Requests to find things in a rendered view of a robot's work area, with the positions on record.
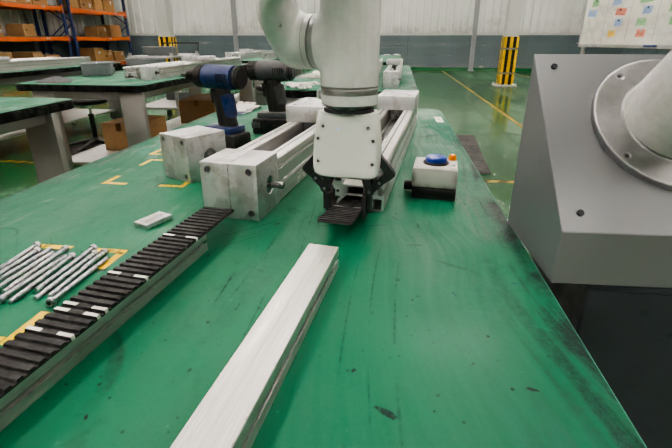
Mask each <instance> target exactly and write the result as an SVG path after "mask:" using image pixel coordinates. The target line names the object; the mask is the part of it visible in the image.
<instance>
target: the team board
mask: <svg viewBox="0 0 672 448"><path fill-rule="evenodd" d="M578 47H581V52H580V54H584V53H585V48H586V47H601V48H646V49H672V0H587V1H586V6H585V11H584V16H583V22H582V27H581V32H580V37H579V43H578Z"/></svg>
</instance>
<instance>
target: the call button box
mask: <svg viewBox="0 0 672 448"><path fill-rule="evenodd" d="M425 158H426V157H416V160H415V163H414V167H413V175H412V180H404V189H409V190H411V197H412V198H423V199H434V200H446V201H455V196H456V186H457V177H458V164H457V160H456V161H450V160H448V159H447V162H446V163H441V164H436V163H429V162H427V161H426V160H425Z"/></svg>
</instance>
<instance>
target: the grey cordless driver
mask: <svg viewBox="0 0 672 448"><path fill-rule="evenodd" d="M239 66H242V67H243V68H244V69H245V70H246V72H247V75H248V78H249V79H250V80H259V81H263V83H261V85H262V90H263V93H265V94H266V99H267V105H268V110H262V111H260V112H258V113H257V117H255V118H253V120H252V122H251V125H252V128H253V133H254V134H266V133H268V132H270V131H272V130H274V129H276V128H278V127H280V126H282V125H284V124H286V123H288V122H287V121H286V103H287V98H286V93H285V88H284V85H283V84H281V81H289V80H290V81H293V79H294V78H295V68H291V67H288V66H286V65H284V64H283V63H282V62H281V61H280V60H258V61H248V63H246V64H243V65H239Z"/></svg>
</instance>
